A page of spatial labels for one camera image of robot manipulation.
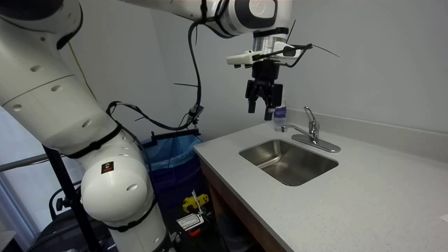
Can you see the chrome faucet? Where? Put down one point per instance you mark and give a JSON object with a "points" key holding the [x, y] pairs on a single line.
{"points": [[311, 135]]}

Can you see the blue lined trash bin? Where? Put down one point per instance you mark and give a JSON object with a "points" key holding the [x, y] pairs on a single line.
{"points": [[174, 168]]}

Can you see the clear smartwater bottle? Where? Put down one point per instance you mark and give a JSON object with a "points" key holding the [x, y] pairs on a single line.
{"points": [[279, 118]]}

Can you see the white red floor device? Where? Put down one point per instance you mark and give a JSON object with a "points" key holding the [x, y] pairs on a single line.
{"points": [[191, 224]]}

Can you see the black robot stand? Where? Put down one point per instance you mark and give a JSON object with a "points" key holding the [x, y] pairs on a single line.
{"points": [[70, 229]]}

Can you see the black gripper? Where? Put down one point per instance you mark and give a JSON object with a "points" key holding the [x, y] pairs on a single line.
{"points": [[264, 86]]}

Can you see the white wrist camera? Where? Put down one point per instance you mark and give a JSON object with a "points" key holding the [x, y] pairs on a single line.
{"points": [[280, 54]]}

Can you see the yellow tool on floor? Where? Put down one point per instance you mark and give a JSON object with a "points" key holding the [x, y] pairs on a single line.
{"points": [[192, 203]]}

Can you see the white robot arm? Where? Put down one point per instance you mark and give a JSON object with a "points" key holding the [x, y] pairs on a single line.
{"points": [[41, 93]]}

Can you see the stainless steel sink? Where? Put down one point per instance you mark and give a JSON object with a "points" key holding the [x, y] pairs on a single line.
{"points": [[286, 163]]}

